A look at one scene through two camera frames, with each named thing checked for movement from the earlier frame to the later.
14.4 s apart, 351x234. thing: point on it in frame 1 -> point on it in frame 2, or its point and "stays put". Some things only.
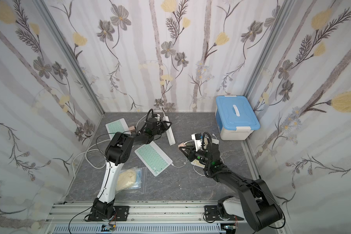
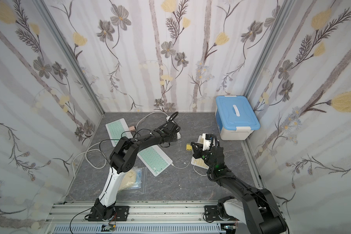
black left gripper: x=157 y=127 -> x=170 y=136
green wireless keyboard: x=154 y=157 stays put
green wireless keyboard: x=119 y=126 stays put
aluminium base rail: x=164 y=218 stays put
